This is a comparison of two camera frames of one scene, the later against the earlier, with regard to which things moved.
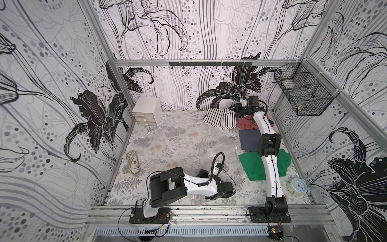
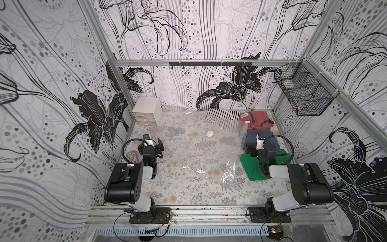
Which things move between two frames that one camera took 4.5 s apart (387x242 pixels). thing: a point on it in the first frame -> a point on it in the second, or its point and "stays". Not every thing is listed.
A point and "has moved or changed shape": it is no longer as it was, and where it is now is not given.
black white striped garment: (221, 118) stays
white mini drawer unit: (147, 111) stays
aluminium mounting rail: (206, 214) stays
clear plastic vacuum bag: (186, 139) has moved or changed shape
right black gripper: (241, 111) -> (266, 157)
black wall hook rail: (209, 63) stays
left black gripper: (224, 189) -> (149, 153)
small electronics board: (275, 232) stays
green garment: (253, 164) stays
